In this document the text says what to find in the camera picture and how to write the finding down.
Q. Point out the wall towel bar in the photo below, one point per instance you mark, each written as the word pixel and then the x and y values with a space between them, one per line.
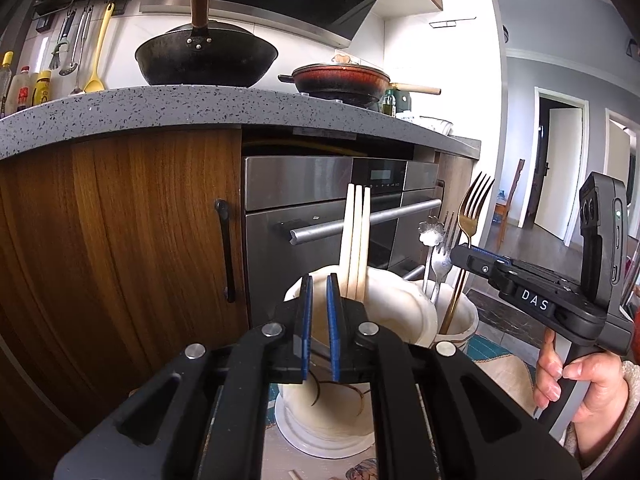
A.
pixel 450 22

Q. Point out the white door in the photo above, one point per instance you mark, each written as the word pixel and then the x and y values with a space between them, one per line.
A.
pixel 557 175

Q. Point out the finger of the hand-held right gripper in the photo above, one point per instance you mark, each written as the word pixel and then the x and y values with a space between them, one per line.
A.
pixel 475 262

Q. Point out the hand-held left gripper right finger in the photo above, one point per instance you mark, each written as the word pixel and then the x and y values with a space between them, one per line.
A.
pixel 332 325

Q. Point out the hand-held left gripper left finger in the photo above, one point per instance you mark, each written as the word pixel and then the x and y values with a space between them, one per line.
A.
pixel 305 320

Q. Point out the white bowl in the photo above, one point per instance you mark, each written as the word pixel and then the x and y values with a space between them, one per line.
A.
pixel 432 125

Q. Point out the bottle with red label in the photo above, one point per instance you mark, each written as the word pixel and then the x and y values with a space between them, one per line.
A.
pixel 23 92

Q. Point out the stainless steel built-in oven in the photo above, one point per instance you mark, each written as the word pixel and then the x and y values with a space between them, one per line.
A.
pixel 300 180

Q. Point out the clear bottle with yellow cap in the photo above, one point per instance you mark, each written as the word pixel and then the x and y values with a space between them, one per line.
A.
pixel 5 85

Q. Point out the person's right hand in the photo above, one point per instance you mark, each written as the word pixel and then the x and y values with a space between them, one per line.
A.
pixel 600 380

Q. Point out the grey speckled countertop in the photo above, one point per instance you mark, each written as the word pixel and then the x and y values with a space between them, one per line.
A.
pixel 150 110

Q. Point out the wooden chopstick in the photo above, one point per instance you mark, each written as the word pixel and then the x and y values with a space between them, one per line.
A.
pixel 348 220
pixel 294 473
pixel 365 230
pixel 357 230

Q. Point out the ceiling lamp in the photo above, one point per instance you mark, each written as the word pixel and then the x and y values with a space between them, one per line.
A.
pixel 505 35

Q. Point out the gold fork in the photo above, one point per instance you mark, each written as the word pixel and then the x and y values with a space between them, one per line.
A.
pixel 472 210

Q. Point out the white floral ceramic utensil holder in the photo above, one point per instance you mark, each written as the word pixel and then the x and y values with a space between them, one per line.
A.
pixel 400 310

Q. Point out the green bottle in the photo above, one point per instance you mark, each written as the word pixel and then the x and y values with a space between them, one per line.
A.
pixel 395 102

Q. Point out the teal printed table cloth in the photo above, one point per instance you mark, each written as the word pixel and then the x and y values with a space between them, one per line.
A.
pixel 505 375

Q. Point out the person's right forearm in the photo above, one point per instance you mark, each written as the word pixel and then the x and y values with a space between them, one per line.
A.
pixel 607 440

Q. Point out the silver flower-shaped spoon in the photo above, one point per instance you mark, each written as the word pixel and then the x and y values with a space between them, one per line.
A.
pixel 431 232

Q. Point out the yellow jar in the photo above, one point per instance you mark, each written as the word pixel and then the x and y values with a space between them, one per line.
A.
pixel 42 90

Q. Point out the hanging metal ladle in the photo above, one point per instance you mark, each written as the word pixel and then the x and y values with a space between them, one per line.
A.
pixel 77 55

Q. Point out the red frying pan with lid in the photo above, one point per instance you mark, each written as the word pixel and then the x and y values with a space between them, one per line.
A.
pixel 340 82

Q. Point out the wooden kitchen cabinet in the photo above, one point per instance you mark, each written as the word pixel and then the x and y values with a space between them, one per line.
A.
pixel 125 235

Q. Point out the silver fork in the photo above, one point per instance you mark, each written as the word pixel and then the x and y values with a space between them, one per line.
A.
pixel 445 255

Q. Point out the wooden chair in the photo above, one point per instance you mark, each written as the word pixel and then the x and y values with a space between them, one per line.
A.
pixel 510 205

